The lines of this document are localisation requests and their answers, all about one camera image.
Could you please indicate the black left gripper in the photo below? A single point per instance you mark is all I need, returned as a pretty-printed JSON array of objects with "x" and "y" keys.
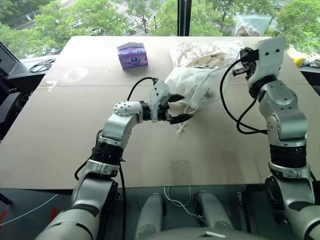
[{"x": 163, "y": 111}]

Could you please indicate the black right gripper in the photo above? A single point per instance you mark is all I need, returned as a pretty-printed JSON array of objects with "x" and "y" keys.
[{"x": 250, "y": 68}]

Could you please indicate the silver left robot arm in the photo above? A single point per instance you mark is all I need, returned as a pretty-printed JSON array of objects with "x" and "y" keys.
[{"x": 117, "y": 127}]

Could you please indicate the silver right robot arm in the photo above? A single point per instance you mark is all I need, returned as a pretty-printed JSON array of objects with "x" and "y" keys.
[{"x": 280, "y": 100}]

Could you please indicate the clear zip bag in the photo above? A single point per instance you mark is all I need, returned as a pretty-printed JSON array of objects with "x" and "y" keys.
[{"x": 250, "y": 27}]

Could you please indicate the clear bag of beige items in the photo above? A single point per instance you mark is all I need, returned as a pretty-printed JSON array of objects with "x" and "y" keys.
[{"x": 200, "y": 52}]

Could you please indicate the yellow object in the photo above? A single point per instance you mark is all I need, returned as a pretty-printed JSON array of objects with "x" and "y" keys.
[{"x": 297, "y": 58}]

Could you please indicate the white patterned cloth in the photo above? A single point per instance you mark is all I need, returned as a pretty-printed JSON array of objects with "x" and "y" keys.
[{"x": 312, "y": 61}]

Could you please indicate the purple tissue pack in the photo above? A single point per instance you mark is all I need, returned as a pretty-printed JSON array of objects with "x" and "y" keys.
[{"x": 132, "y": 57}]

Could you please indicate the silver right robot leg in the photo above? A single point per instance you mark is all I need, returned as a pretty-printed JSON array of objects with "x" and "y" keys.
[{"x": 212, "y": 210}]

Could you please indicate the grey robot torso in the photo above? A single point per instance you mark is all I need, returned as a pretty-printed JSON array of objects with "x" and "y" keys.
[{"x": 200, "y": 235}]

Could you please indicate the red floor tape strip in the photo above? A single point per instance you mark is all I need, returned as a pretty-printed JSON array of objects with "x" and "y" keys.
[
  {"x": 53, "y": 215},
  {"x": 2, "y": 215}
]

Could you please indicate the black chair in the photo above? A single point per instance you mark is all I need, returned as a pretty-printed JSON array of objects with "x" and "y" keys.
[{"x": 10, "y": 100}]

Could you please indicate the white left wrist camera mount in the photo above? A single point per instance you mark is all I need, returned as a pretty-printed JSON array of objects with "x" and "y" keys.
[{"x": 158, "y": 92}]

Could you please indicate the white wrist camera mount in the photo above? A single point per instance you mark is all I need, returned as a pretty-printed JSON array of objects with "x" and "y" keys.
[
  {"x": 158, "y": 92},
  {"x": 271, "y": 57}
]

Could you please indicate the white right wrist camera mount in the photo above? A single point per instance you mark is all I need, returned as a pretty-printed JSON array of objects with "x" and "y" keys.
[{"x": 271, "y": 57}]

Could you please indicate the black window frame post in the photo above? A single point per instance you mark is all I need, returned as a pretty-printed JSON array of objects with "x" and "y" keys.
[{"x": 184, "y": 17}]

